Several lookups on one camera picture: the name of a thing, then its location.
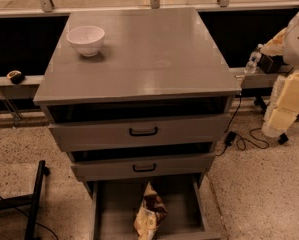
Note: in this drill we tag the brown chip bag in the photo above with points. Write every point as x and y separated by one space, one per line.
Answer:
151 213

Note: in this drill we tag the metal shelf bracket left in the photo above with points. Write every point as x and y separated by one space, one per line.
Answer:
12 109

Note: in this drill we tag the black middle drawer handle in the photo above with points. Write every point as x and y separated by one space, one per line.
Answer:
143 169

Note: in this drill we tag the black metal stand leg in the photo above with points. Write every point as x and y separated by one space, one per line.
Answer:
31 200

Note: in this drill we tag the black and yellow tape measure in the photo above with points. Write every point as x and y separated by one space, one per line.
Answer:
15 76

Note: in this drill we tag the grey open bottom drawer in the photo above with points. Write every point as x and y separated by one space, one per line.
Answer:
116 204

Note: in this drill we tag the black drawer handle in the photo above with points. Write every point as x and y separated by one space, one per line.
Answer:
143 132
143 169

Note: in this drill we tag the black power adapter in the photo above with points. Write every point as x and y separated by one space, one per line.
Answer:
230 138

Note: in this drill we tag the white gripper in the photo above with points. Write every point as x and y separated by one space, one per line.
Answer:
297 44

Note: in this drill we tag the black table leg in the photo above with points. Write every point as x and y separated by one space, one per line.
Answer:
260 102

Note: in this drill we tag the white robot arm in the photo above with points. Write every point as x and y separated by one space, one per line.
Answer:
286 44

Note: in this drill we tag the white ceramic bowl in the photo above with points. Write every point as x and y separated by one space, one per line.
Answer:
86 40

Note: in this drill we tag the clear plastic water bottle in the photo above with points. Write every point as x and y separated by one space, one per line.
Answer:
254 58

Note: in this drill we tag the grey top drawer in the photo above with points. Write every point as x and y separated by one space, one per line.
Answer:
87 136

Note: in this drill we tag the grey middle drawer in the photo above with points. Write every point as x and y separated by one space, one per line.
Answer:
122 168

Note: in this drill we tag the black top drawer handle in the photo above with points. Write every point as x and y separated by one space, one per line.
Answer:
143 132

